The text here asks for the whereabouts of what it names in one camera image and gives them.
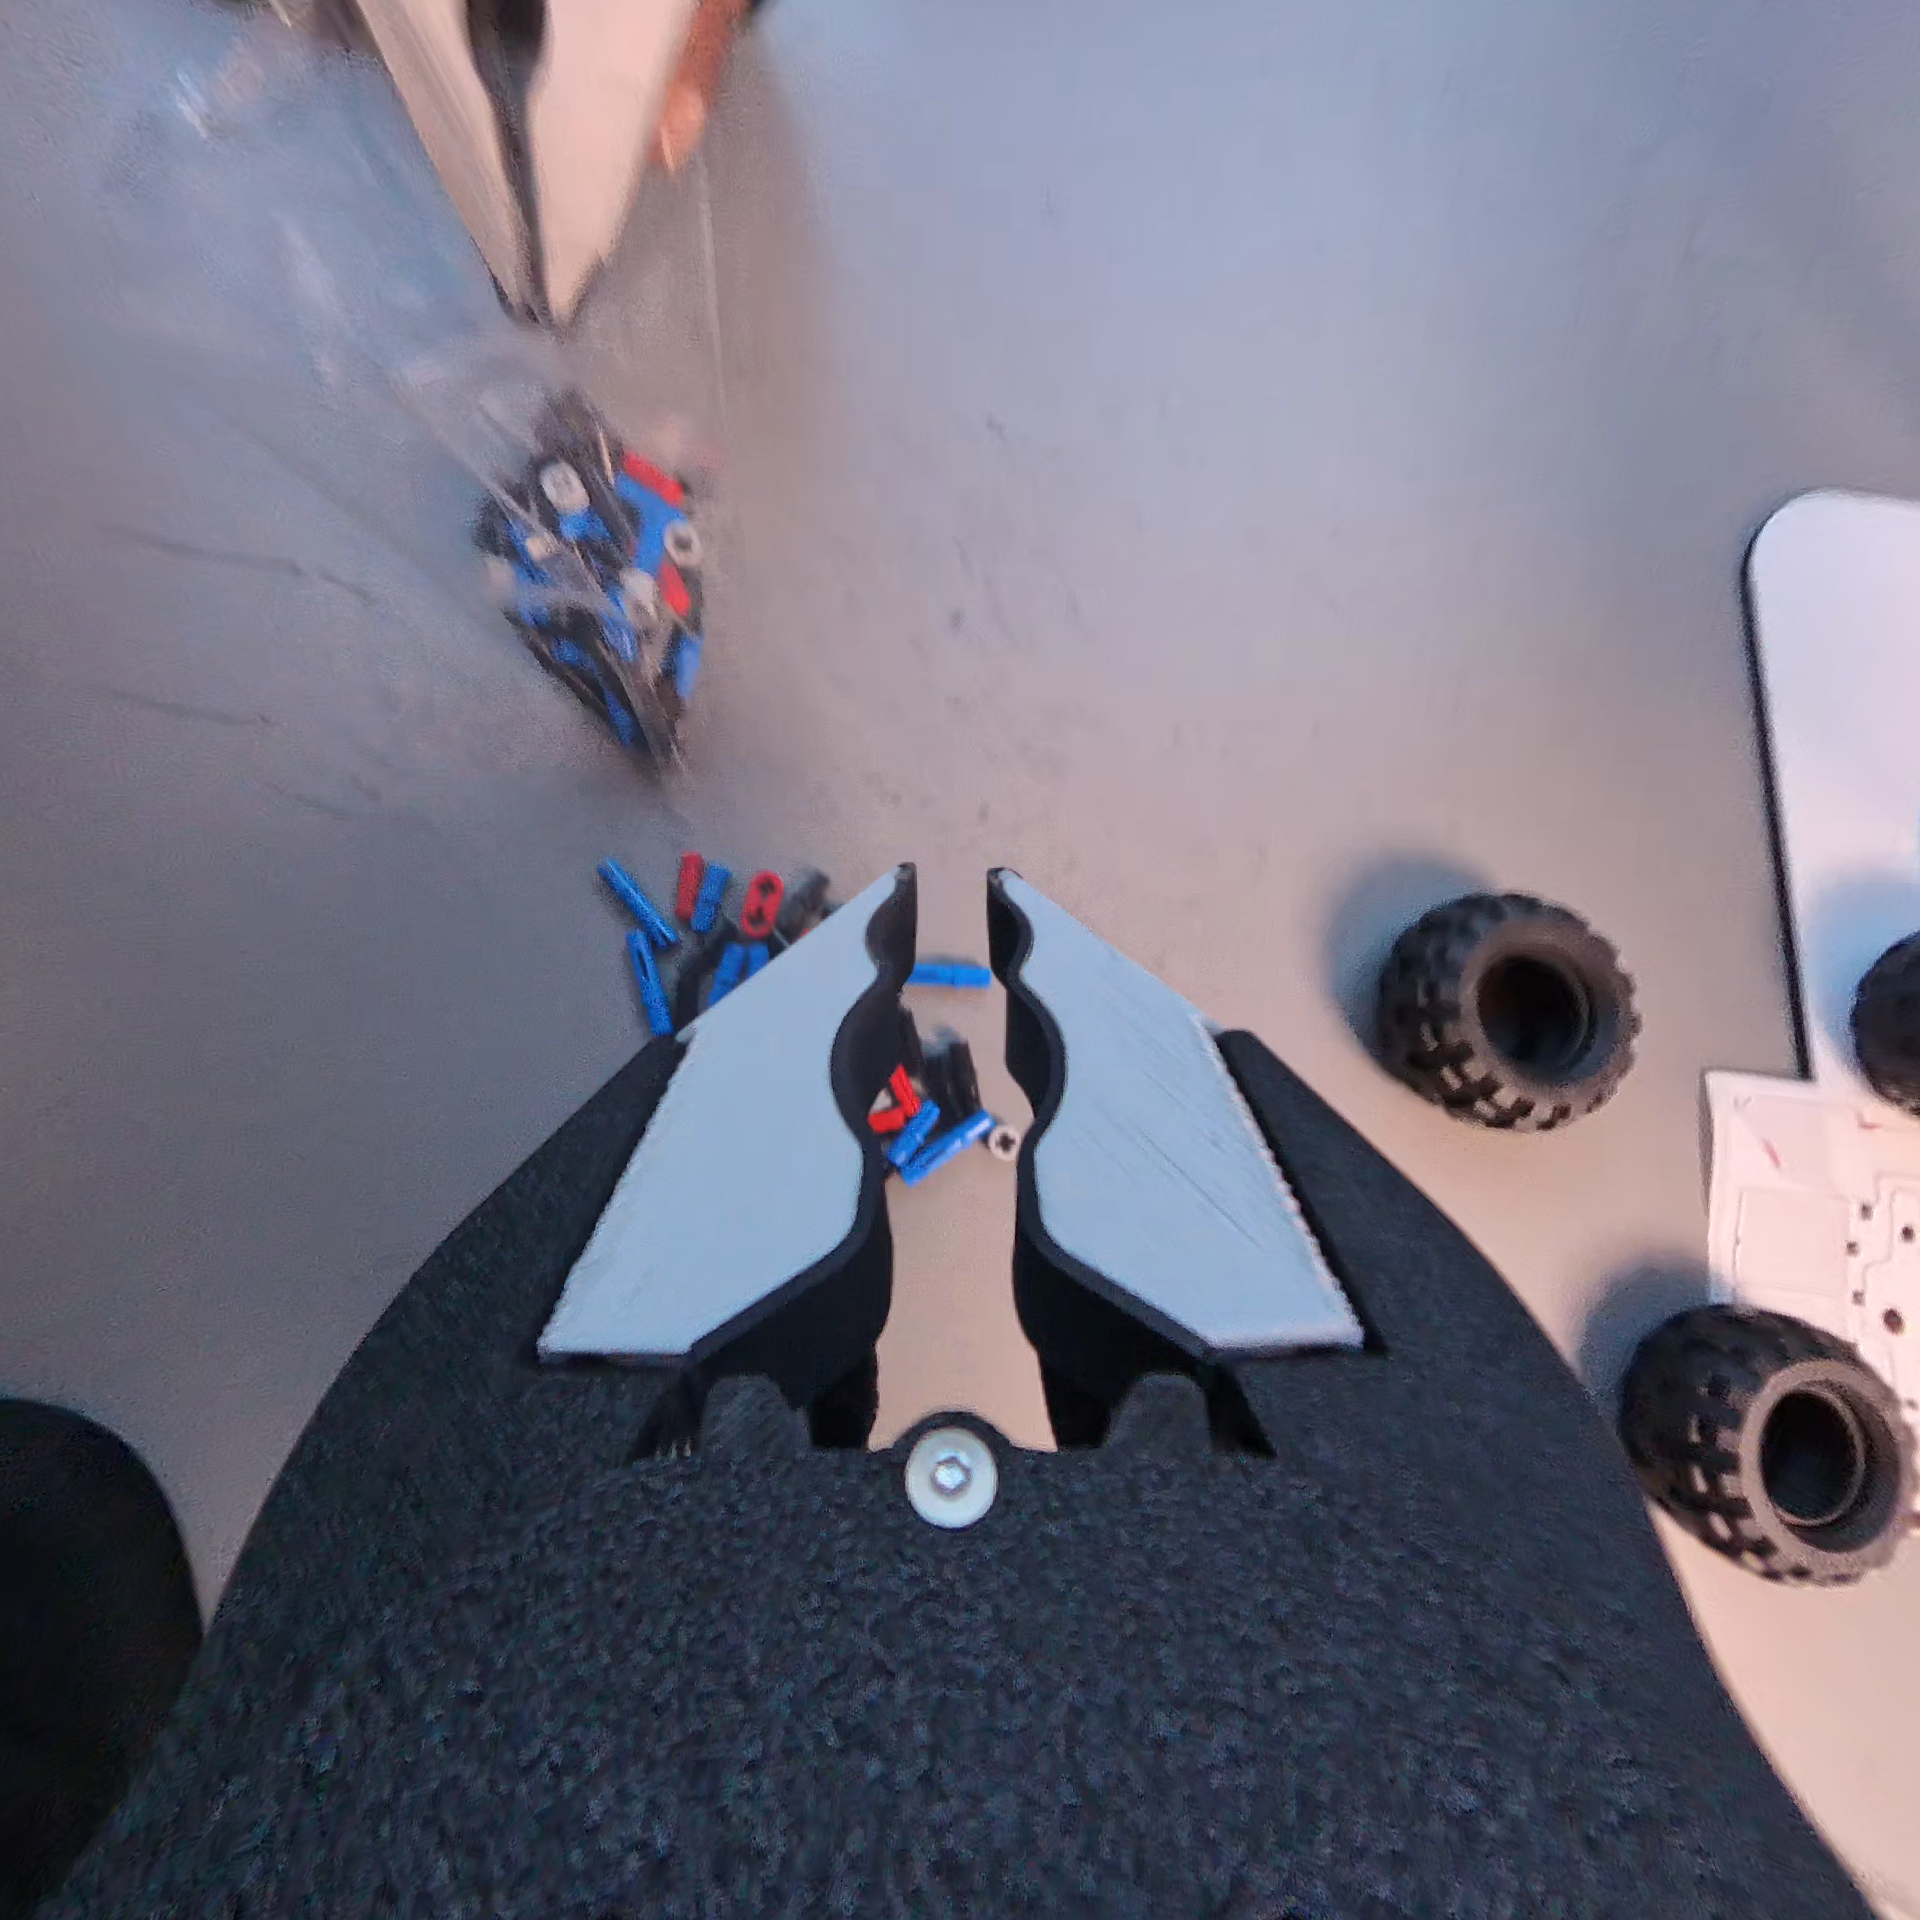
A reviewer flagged grey desk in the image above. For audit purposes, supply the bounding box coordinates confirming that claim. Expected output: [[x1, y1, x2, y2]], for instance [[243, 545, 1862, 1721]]
[[0, 0, 1920, 1861]]

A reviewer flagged large pile of toy pins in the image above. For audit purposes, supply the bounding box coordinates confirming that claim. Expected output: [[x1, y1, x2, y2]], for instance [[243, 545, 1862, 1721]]
[[591, 852, 1025, 1179]]

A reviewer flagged white desk lamp stand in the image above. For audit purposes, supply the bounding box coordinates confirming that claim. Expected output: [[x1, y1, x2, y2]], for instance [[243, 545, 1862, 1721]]
[[1745, 485, 1920, 1099]]

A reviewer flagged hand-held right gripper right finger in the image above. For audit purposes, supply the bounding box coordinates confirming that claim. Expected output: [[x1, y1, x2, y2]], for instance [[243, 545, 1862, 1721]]
[[984, 869, 1368, 1357]]

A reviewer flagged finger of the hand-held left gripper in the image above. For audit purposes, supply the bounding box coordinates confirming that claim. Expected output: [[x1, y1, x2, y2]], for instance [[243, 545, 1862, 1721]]
[[353, 0, 545, 321], [521, 0, 703, 328]]

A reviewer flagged white sticker sheet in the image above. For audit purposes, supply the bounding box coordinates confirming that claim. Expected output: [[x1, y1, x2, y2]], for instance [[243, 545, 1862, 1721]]
[[1702, 1069, 1920, 1388]]

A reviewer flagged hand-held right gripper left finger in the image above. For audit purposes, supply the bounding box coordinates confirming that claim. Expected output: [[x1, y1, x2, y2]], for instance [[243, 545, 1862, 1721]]
[[539, 865, 920, 1366]]

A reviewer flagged clear plastic bag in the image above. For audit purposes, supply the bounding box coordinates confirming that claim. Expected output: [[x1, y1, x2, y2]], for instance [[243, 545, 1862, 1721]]
[[167, 0, 744, 789]]

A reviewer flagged person's left hand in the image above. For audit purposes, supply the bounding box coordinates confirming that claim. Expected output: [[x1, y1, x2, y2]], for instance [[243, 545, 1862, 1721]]
[[658, 0, 757, 170]]

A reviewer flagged black toy tyre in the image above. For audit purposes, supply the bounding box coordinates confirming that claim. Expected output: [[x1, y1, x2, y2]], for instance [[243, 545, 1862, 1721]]
[[1619, 1301, 1920, 1589], [1376, 888, 1646, 1132], [1849, 927, 1920, 1114]]

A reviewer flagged small cluster of toy pins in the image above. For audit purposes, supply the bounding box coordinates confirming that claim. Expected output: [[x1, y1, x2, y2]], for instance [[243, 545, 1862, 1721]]
[[479, 387, 717, 770]]

